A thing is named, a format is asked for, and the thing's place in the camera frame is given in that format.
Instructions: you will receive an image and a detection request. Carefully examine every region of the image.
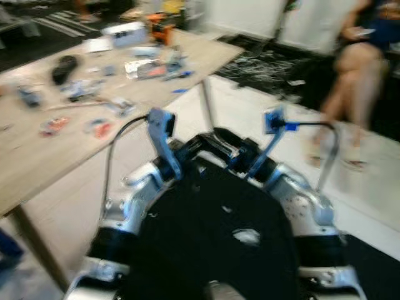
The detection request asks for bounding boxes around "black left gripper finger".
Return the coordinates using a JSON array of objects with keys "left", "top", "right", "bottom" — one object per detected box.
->
[{"left": 201, "top": 134, "right": 241, "bottom": 164}]

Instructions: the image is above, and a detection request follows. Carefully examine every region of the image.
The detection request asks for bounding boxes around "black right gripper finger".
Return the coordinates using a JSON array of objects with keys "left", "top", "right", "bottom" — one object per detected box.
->
[{"left": 212, "top": 127, "right": 248, "bottom": 151}]

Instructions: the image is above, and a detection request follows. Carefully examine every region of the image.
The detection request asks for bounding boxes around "black rubbish bag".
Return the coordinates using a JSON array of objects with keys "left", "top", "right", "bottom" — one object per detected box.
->
[{"left": 117, "top": 155, "right": 302, "bottom": 300}]

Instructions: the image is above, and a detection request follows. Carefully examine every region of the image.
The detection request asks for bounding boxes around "black patterned rug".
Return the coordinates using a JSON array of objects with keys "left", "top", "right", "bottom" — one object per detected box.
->
[{"left": 216, "top": 32, "right": 341, "bottom": 108}]

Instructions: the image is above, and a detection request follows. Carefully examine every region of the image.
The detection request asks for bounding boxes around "orange and white wrapper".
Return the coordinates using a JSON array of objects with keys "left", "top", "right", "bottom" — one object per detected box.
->
[{"left": 86, "top": 119, "right": 114, "bottom": 141}]

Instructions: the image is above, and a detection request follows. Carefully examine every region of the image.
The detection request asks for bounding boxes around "silver foil packet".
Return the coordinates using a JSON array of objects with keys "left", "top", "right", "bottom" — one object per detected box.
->
[{"left": 124, "top": 59, "right": 164, "bottom": 79}]

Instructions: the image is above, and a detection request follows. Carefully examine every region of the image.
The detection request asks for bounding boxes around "orange power tool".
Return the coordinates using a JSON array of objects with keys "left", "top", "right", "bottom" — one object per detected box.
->
[{"left": 146, "top": 12, "right": 176, "bottom": 46}]

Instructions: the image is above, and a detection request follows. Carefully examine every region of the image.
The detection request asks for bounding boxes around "black floor stand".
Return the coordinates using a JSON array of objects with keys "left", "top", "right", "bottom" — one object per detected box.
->
[{"left": 270, "top": 0, "right": 299, "bottom": 42}]

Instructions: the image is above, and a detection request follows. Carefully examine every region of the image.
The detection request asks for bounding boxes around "white rectangular box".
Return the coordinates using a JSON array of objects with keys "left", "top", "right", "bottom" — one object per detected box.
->
[{"left": 102, "top": 21, "right": 148, "bottom": 49}]

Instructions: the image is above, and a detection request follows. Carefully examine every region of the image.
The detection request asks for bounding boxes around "grey robot leg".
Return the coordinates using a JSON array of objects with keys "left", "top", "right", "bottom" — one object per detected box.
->
[{"left": 205, "top": 281, "right": 246, "bottom": 300}]

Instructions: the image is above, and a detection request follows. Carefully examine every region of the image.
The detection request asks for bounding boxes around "person in dark clothes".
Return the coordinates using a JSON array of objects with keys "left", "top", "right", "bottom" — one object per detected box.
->
[{"left": 307, "top": 0, "right": 400, "bottom": 171}]

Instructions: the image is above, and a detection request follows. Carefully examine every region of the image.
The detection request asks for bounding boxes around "white paper sheet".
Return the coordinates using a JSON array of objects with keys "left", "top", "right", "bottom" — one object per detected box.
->
[{"left": 86, "top": 37, "right": 113, "bottom": 53}]

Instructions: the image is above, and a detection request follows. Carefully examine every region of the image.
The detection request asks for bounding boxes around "red and white wrapper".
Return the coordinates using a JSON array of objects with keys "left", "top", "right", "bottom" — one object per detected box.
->
[{"left": 39, "top": 116, "right": 69, "bottom": 137}]

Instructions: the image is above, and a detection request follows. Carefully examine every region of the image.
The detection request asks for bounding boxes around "black rounded object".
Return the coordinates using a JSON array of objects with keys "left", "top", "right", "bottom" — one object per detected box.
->
[{"left": 51, "top": 55, "right": 81, "bottom": 86}]

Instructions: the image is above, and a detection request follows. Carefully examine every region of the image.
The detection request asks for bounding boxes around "light wooden table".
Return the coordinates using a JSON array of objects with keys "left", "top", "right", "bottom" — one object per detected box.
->
[{"left": 0, "top": 27, "right": 246, "bottom": 293}]

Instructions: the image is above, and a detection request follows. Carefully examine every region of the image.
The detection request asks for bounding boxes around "small dark gadget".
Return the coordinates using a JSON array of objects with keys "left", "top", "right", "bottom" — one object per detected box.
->
[{"left": 16, "top": 86, "right": 43, "bottom": 108}]

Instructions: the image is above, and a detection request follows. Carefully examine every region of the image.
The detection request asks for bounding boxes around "striped grey rug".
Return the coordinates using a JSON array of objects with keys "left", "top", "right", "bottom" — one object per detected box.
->
[{"left": 30, "top": 10, "right": 94, "bottom": 37}]

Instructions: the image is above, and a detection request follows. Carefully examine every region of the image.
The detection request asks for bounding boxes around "dark blue object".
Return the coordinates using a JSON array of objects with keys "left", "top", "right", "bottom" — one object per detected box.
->
[{"left": 0, "top": 227, "right": 26, "bottom": 271}]

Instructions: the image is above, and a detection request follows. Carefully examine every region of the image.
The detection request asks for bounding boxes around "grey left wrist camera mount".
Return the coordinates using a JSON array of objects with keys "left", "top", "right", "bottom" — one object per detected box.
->
[{"left": 146, "top": 107, "right": 186, "bottom": 179}]

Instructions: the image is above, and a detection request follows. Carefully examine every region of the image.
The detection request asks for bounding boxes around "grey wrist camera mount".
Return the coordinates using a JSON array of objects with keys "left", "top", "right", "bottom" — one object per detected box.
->
[
  {"left": 146, "top": 107, "right": 186, "bottom": 179},
  {"left": 246, "top": 106, "right": 289, "bottom": 178}
]

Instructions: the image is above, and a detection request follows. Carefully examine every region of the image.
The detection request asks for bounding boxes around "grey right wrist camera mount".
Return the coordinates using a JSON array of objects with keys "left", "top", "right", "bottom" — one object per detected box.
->
[{"left": 246, "top": 106, "right": 289, "bottom": 178}]

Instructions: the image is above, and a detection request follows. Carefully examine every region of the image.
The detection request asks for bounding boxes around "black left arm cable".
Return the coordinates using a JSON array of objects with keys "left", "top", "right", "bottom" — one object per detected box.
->
[{"left": 102, "top": 115, "right": 151, "bottom": 210}]

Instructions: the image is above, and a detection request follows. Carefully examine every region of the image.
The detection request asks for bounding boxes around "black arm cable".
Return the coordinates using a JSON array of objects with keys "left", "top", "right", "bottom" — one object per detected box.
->
[
  {"left": 102, "top": 115, "right": 151, "bottom": 210},
  {"left": 284, "top": 121, "right": 342, "bottom": 194}
]

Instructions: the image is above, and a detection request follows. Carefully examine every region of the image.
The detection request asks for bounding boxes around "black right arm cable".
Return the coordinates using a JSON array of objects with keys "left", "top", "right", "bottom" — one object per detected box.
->
[{"left": 284, "top": 121, "right": 342, "bottom": 194}]

